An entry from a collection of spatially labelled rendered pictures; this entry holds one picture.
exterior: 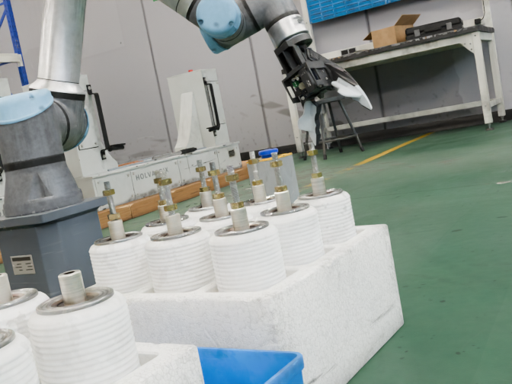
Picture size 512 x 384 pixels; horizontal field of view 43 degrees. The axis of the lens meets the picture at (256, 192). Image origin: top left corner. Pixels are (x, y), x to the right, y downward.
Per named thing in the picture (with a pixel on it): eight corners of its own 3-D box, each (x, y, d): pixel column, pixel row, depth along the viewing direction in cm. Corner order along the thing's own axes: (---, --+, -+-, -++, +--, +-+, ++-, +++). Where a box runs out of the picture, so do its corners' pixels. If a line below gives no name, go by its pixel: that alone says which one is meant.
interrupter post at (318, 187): (319, 198, 107) (315, 178, 106) (310, 198, 109) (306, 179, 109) (330, 195, 108) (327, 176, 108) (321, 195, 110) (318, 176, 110)
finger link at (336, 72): (348, 100, 127) (314, 83, 132) (353, 100, 129) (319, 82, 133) (356, 78, 125) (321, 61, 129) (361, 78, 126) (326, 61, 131)
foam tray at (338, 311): (82, 409, 103) (57, 299, 101) (224, 321, 135) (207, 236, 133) (296, 437, 81) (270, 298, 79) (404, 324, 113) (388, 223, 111)
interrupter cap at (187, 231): (200, 236, 92) (198, 232, 92) (146, 246, 92) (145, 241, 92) (203, 227, 99) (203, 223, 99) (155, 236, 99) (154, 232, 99)
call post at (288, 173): (273, 311, 135) (245, 163, 132) (290, 300, 141) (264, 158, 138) (303, 312, 131) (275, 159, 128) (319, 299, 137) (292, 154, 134)
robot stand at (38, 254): (10, 371, 129) (-26, 222, 125) (77, 336, 145) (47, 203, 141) (78, 374, 119) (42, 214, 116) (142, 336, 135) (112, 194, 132)
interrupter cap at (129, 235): (85, 249, 100) (84, 245, 100) (109, 238, 107) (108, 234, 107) (129, 243, 97) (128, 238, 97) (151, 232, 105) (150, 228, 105)
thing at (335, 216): (335, 313, 104) (315, 202, 102) (299, 305, 112) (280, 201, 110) (379, 295, 109) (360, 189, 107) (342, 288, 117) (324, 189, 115)
